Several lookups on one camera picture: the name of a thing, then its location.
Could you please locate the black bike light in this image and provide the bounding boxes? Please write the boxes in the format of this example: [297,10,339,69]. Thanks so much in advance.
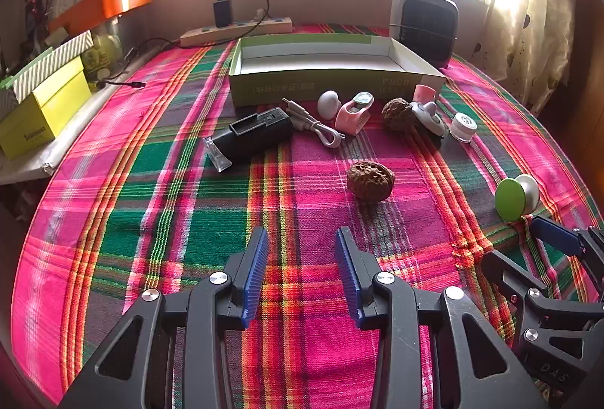
[204,107,294,174]

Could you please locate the green white cardboard box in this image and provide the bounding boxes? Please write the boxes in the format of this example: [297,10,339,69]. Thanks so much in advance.
[228,35,448,108]

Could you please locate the cream dotted curtain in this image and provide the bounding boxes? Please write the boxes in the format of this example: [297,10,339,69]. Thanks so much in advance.
[491,0,586,114]

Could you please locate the white USB cable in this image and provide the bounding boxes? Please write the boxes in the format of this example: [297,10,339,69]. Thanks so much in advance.
[282,97,346,150]

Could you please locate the pink oblong case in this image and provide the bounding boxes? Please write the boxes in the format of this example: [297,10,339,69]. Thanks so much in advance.
[412,84,437,105]

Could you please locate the beige power strip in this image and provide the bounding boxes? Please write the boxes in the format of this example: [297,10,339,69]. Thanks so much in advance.
[179,15,294,48]

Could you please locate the white black space heater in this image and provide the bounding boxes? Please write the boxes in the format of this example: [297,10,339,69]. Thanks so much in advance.
[388,0,459,70]

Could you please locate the green white round holder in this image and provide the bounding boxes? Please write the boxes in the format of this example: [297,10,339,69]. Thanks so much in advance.
[495,174,541,222]

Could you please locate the black charger adapter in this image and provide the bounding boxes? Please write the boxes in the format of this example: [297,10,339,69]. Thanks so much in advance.
[213,0,234,28]

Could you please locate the yellow box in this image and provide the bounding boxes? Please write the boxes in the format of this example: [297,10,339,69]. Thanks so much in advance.
[0,55,92,159]

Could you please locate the white egg-shaped gadget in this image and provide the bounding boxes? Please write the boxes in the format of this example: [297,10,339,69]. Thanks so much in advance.
[317,90,341,122]

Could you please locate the brown walnut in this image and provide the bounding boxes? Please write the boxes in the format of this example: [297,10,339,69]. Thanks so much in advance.
[347,160,397,203]
[381,97,418,132]

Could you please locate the striped green white box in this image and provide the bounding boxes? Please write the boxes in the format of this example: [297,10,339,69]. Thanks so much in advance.
[0,30,95,119]

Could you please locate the white grey mount gadget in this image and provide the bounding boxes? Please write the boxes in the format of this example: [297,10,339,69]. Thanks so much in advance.
[410,100,447,150]

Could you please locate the black charger cable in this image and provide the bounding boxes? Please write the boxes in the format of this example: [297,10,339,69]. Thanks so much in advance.
[97,0,272,90]

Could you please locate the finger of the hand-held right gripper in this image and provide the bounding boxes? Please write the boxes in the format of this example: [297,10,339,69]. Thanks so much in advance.
[528,216,604,296]
[480,250,604,344]

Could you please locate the orange box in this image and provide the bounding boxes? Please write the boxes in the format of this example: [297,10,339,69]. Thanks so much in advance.
[47,0,153,34]

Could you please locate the clear jar yellow contents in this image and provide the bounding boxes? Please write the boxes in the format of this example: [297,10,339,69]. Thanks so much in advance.
[82,19,126,84]

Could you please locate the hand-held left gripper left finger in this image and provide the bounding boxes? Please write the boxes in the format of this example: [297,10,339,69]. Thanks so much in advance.
[59,226,270,409]

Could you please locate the pink gadget with clear lens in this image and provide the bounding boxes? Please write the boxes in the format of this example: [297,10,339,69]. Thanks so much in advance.
[335,91,376,137]

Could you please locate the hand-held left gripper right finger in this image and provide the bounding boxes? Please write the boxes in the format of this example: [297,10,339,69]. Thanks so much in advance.
[335,227,548,409]

